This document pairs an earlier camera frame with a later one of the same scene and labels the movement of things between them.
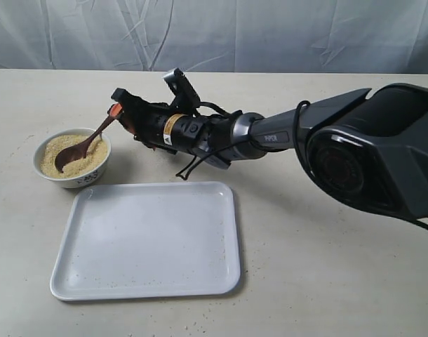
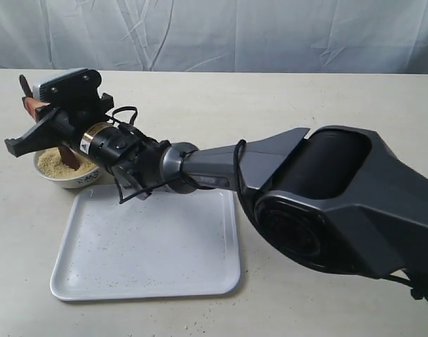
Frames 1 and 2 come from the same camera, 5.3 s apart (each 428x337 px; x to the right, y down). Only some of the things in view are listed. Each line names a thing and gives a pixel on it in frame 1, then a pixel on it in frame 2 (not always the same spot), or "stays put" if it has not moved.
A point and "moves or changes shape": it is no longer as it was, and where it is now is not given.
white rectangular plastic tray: x=149 y=239 stays put
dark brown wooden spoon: x=74 y=150 moves or changes shape
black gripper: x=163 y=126 → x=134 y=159
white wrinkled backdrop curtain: x=358 y=36 stays put
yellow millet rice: x=96 y=155 stays put
